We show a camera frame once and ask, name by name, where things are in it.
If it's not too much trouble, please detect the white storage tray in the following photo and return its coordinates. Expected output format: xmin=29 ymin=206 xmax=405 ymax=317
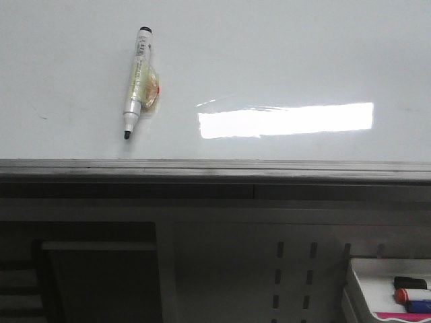
xmin=341 ymin=258 xmax=430 ymax=322

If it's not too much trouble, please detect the whiteboard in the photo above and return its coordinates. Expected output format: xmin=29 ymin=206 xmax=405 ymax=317
xmin=1 ymin=1 xmax=430 ymax=162

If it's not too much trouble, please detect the white metal stand frame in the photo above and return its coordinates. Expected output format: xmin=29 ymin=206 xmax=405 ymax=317
xmin=1 ymin=199 xmax=430 ymax=322

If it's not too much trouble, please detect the grey whiteboard marker ledge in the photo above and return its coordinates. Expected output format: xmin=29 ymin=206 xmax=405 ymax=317
xmin=1 ymin=159 xmax=430 ymax=184

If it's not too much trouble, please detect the blue capped marker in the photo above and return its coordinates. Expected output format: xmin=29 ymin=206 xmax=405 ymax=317
xmin=405 ymin=299 xmax=431 ymax=314

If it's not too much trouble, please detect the pink white item in tray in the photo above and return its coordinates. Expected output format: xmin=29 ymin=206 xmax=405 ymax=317
xmin=374 ymin=312 xmax=430 ymax=322

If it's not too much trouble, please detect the dark panel under board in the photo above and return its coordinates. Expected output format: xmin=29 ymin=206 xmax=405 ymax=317
xmin=32 ymin=240 xmax=163 ymax=322

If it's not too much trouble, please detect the red capped marker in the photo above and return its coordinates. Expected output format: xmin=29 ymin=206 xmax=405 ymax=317
xmin=394 ymin=289 xmax=431 ymax=304

